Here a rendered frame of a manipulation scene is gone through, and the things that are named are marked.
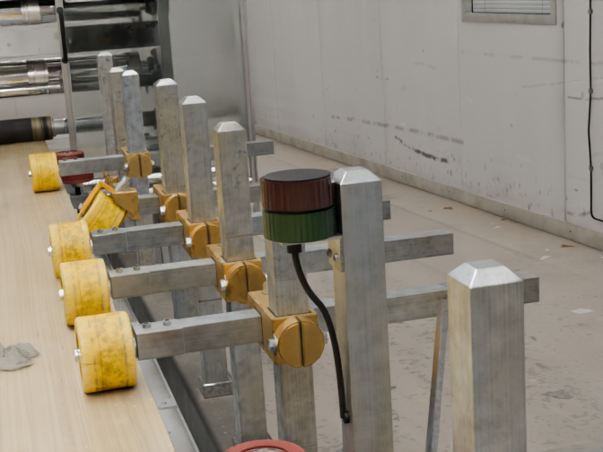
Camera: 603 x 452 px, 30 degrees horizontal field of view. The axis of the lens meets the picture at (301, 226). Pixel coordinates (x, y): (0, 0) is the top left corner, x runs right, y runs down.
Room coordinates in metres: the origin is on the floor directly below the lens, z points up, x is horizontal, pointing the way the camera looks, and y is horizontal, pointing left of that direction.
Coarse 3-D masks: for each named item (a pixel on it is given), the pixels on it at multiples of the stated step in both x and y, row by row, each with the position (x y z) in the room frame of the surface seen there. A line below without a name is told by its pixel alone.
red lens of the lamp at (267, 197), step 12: (264, 180) 0.87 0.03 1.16; (324, 180) 0.86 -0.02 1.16; (264, 192) 0.87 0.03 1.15; (276, 192) 0.86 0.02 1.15; (288, 192) 0.86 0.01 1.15; (300, 192) 0.85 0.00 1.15; (312, 192) 0.86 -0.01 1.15; (324, 192) 0.86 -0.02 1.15; (264, 204) 0.87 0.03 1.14; (276, 204) 0.86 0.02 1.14; (288, 204) 0.86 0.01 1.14; (300, 204) 0.85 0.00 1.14; (312, 204) 0.86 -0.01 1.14; (324, 204) 0.86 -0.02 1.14
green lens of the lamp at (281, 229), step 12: (264, 216) 0.87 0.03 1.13; (276, 216) 0.86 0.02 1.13; (288, 216) 0.86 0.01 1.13; (300, 216) 0.85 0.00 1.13; (312, 216) 0.86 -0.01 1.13; (324, 216) 0.86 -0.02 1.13; (336, 216) 0.88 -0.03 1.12; (264, 228) 0.88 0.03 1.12; (276, 228) 0.86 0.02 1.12; (288, 228) 0.86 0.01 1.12; (300, 228) 0.85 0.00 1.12; (312, 228) 0.86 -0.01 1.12; (324, 228) 0.86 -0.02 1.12; (336, 228) 0.88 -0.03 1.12; (276, 240) 0.86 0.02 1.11; (288, 240) 0.86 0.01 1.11; (300, 240) 0.85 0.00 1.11; (312, 240) 0.86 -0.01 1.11
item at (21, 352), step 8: (0, 344) 1.23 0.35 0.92; (16, 344) 1.25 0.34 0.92; (24, 344) 1.25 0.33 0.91; (0, 352) 1.23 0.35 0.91; (8, 352) 1.22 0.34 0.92; (16, 352) 1.22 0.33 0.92; (24, 352) 1.24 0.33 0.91; (32, 352) 1.24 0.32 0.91; (0, 360) 1.21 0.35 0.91; (8, 360) 1.21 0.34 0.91; (16, 360) 1.21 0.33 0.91; (24, 360) 1.22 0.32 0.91; (0, 368) 1.20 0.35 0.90; (8, 368) 1.20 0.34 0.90; (16, 368) 1.20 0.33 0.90
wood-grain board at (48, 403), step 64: (0, 192) 2.35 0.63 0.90; (64, 192) 2.31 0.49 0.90; (0, 256) 1.76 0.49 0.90; (0, 320) 1.40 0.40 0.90; (64, 320) 1.38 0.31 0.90; (0, 384) 1.16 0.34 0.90; (64, 384) 1.15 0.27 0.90; (0, 448) 0.98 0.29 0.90; (64, 448) 0.97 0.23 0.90; (128, 448) 0.96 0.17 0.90
